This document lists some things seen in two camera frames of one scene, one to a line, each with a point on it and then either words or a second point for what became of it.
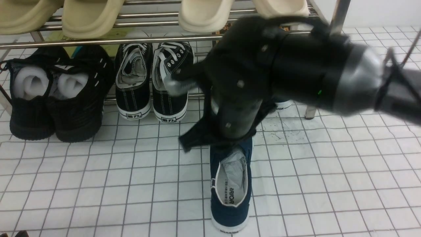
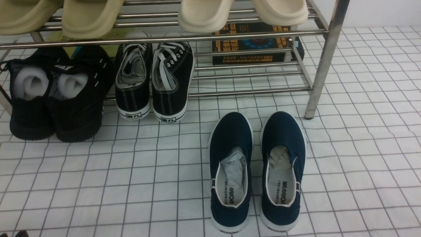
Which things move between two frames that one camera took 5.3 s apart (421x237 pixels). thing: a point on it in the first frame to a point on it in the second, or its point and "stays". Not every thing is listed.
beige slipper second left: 90,19 stays
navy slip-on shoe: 231,183 stays
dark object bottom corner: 21,233 stays
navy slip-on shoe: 280,104 to 283,142
